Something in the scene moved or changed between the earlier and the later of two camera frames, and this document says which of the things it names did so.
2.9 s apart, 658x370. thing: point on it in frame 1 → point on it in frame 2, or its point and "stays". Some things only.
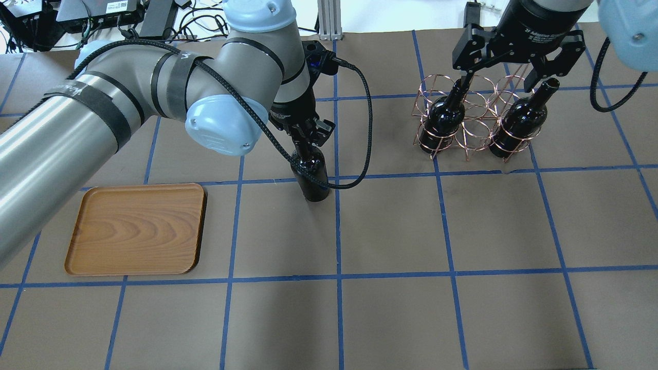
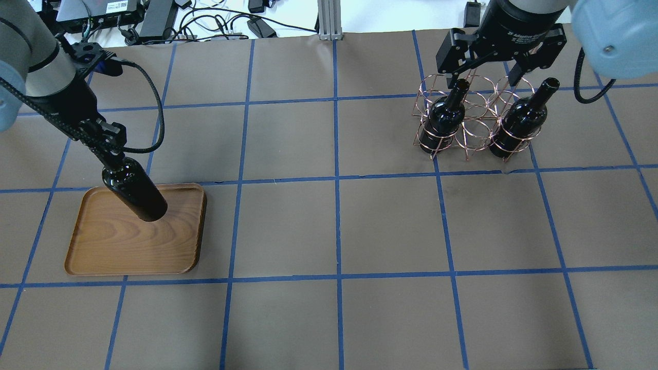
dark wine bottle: x=310 y=157 → x=129 y=182
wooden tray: x=137 y=229 stays
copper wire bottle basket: x=475 y=114 stays
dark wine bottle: x=523 y=118 stays
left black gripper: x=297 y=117 → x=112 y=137
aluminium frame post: x=329 y=20 stays
